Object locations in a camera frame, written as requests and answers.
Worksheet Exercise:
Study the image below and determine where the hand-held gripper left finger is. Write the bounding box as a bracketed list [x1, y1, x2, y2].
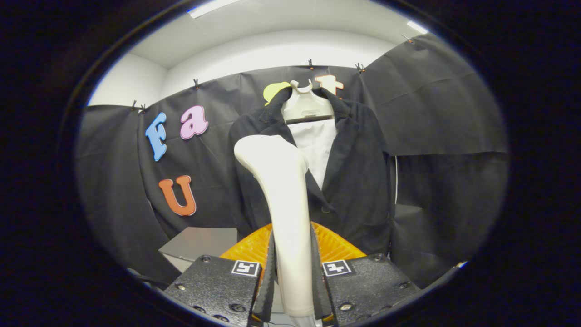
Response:
[163, 223, 276, 327]

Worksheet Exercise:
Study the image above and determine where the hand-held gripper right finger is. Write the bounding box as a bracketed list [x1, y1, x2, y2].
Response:
[310, 222, 420, 327]

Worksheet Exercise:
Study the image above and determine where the white garment steamer head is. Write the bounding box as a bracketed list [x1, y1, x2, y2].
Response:
[233, 134, 316, 318]

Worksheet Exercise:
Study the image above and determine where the black suit jacket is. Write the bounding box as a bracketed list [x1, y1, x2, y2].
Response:
[227, 86, 395, 257]

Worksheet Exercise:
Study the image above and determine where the grey metal cabinet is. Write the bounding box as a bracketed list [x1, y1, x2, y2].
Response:
[158, 226, 239, 275]

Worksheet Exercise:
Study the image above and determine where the white plastic hanger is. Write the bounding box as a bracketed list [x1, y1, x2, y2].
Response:
[281, 79, 335, 125]

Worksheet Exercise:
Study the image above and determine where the black backdrop cloth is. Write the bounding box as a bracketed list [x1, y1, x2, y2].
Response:
[75, 33, 510, 291]

